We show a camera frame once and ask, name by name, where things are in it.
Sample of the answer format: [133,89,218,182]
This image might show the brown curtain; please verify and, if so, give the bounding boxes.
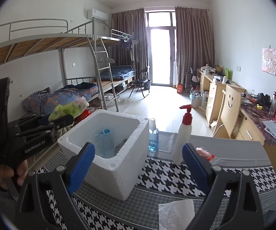
[175,6,215,90]
[111,8,149,87]

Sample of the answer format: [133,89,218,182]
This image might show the houndstooth table cloth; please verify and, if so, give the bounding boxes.
[34,131,276,230]

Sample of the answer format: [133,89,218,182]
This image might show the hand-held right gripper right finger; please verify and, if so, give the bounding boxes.
[182,143,264,230]

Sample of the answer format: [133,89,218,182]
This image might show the person's left hand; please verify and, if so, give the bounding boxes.
[0,159,29,191]

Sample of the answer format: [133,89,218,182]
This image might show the white waste bin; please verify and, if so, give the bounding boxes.
[190,92,203,108]

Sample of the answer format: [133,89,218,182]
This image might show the grey purple crumpled cloth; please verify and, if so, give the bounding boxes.
[21,87,51,112]

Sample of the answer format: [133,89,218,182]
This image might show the white tissue paper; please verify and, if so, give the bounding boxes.
[158,199,196,230]

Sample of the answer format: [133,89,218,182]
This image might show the black metal rack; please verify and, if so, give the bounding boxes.
[185,67,201,93]

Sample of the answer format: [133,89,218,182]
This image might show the pink cartoon wall poster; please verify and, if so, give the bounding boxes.
[262,48,276,76]

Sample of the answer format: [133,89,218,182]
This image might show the wooden chair with smiley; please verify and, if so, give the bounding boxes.
[212,84,243,140]

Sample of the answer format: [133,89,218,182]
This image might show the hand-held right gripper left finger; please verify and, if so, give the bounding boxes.
[16,142,96,230]

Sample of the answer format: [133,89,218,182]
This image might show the large grey metal bunk bed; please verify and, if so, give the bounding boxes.
[0,18,120,149]

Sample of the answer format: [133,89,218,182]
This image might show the dark blue bedding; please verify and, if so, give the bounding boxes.
[110,65,137,81]

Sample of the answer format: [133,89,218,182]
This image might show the black headphones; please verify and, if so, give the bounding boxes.
[256,92,272,107]

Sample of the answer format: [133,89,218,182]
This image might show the blue liquid spray bottle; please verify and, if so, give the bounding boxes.
[148,118,159,152]

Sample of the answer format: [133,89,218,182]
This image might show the white pump bottle red cap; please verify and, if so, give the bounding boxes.
[173,104,193,165]

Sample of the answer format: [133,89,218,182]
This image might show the red plastic bag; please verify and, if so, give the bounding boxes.
[77,109,92,122]

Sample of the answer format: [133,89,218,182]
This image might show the wooden desk with drawers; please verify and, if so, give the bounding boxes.
[197,68,246,126]

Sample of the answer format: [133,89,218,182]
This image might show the black folding chair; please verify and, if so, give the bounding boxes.
[128,66,151,98]

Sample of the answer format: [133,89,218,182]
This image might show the small grey metal bunk bed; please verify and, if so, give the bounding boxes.
[96,29,139,97]

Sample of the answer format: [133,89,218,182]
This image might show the red snack packet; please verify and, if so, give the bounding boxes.
[195,146,216,162]

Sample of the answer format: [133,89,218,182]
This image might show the dark hanging clothes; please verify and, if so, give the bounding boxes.
[120,39,133,51]

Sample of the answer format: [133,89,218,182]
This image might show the green white plastic packet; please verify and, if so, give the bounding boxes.
[48,96,90,122]

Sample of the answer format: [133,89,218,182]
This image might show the glass balcony door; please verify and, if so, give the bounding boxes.
[144,10,177,86]

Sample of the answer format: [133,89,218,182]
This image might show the blue orange plaid quilt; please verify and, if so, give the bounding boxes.
[43,82,99,116]

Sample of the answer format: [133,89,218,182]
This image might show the steel water bottle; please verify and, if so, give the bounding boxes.
[270,93,276,116]

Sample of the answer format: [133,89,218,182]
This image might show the white foam box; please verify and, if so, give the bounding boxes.
[57,109,150,201]

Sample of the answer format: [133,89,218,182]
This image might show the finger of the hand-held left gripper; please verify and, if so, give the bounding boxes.
[19,123,68,142]
[14,114,74,132]

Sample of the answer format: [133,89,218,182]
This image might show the white cardboard box green print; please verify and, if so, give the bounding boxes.
[202,90,211,110]

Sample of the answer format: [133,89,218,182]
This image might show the white air conditioner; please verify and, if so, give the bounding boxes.
[87,9,109,21]

